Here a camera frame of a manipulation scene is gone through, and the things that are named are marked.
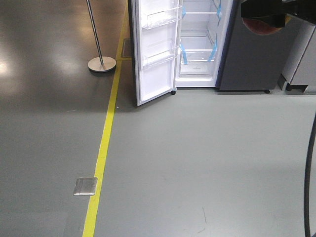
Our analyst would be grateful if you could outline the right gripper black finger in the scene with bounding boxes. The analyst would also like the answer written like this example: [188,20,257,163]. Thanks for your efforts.
[240,0,286,28]

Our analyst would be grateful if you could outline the red yellow apple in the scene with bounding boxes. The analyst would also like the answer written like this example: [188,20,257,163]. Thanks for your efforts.
[242,18,282,36]

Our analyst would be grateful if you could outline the open white fridge door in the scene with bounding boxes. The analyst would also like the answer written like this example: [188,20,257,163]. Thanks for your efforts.
[128,0,183,106]

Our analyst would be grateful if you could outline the metal sign stand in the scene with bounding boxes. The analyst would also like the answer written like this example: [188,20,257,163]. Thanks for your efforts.
[86,0,117,73]

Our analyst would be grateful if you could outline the metal floor outlet plate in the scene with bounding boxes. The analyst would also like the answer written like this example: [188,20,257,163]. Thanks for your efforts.
[73,177,98,196]

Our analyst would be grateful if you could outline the black hanging cable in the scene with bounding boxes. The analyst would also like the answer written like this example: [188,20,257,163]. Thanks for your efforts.
[303,118,316,237]

